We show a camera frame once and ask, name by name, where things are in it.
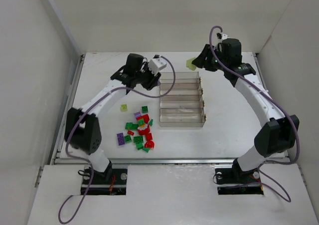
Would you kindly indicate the purple lego round brick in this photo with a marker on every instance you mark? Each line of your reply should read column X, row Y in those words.
column 138, row 114

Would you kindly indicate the lime lego square brick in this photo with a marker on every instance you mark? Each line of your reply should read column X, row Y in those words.
column 124, row 108

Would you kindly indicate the clear compartment organizer tray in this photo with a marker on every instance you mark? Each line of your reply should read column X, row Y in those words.
column 181, row 104

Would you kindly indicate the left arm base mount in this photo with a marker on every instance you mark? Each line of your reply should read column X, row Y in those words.
column 115, row 185

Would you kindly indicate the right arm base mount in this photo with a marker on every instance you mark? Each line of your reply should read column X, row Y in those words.
column 229, row 182

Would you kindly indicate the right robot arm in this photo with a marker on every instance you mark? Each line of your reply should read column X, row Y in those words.
column 278, row 129

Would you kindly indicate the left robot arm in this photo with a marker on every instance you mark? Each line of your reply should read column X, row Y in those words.
column 83, row 130

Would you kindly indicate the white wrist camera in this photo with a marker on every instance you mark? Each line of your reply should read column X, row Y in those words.
column 221, row 36
column 156, row 64

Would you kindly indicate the green lego brick lower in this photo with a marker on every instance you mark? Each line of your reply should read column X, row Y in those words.
column 138, row 139

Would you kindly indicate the green lego on red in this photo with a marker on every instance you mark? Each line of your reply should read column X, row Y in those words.
column 141, row 122

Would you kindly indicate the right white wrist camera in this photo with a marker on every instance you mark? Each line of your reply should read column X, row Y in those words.
column 221, row 36

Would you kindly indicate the red lego small brick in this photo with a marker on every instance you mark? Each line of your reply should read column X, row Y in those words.
column 149, row 136

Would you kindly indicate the green lego square brick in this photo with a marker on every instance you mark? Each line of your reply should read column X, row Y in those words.
column 145, row 109

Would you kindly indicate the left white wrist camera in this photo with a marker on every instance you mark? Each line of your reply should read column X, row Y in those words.
column 156, row 64

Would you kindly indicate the green lego brick left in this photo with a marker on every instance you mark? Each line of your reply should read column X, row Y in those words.
column 131, row 126

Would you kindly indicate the red lego arch piece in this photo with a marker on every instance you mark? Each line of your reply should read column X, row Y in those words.
column 149, row 144

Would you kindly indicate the red lego block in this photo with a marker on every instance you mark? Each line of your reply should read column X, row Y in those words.
column 145, row 118

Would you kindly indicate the lime lego slope brick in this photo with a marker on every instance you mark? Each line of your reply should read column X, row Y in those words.
column 190, row 65

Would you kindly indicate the purple lego long plate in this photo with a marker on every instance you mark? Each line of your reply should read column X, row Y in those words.
column 121, row 139

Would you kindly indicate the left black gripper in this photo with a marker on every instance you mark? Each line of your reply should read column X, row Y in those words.
column 151, row 80

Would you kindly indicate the green lego small bottom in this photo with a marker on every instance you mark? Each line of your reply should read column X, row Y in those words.
column 146, row 149

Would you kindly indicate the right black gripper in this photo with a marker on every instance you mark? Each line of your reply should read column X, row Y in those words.
column 205, row 59

